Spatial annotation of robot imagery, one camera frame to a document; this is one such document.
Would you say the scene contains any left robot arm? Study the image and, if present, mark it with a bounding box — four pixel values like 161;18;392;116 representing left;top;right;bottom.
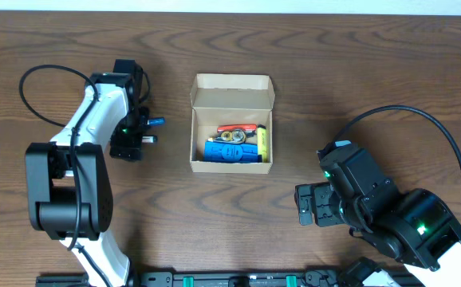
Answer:
25;59;150;286

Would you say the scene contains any blue plastic block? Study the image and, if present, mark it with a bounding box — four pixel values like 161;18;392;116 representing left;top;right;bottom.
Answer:
203;141;262;163

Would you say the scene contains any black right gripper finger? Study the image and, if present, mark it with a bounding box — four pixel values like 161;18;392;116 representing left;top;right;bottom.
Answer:
294;184;314;202
297;201;313;226

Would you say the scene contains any yellow highlighter pen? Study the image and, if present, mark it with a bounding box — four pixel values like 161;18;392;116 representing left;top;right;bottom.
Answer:
256;124;268;163

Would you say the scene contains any blue whiteboard marker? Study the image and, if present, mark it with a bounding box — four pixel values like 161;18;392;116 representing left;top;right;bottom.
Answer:
147;117;165;126

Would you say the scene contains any black whiteboard marker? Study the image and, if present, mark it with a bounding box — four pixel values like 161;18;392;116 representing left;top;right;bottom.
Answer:
142;136;158;144

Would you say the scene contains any correction tape dispenser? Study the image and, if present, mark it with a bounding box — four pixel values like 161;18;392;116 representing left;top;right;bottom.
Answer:
208;129;246;144

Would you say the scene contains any cardboard box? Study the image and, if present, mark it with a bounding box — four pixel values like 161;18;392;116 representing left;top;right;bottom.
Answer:
189;73;275;174

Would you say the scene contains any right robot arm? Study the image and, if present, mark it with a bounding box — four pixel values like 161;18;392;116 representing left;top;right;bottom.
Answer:
294;141;461;286

